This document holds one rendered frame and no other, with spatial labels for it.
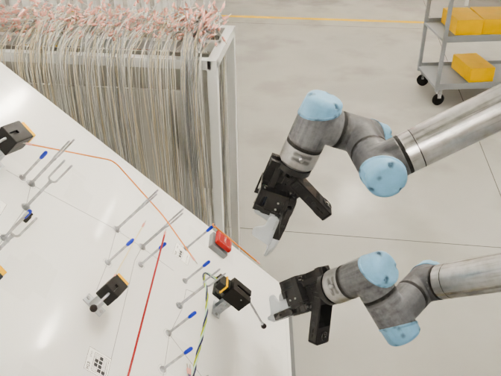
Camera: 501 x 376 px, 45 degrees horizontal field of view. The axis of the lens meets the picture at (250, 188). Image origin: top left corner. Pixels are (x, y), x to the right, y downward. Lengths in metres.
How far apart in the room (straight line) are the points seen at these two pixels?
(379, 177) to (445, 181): 3.07
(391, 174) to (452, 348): 1.95
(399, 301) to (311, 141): 0.37
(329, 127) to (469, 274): 0.40
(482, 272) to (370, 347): 1.66
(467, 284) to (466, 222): 2.49
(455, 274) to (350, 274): 0.21
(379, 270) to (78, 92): 1.11
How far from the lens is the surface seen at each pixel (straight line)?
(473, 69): 5.23
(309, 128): 1.15
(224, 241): 1.59
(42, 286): 1.14
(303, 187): 1.23
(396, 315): 1.26
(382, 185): 1.07
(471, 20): 5.10
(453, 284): 1.29
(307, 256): 3.31
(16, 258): 1.15
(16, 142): 1.20
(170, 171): 1.96
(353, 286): 1.25
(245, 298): 1.40
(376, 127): 1.19
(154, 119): 1.91
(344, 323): 2.95
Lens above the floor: 2.05
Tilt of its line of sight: 32 degrees down
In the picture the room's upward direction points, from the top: 1 degrees counter-clockwise
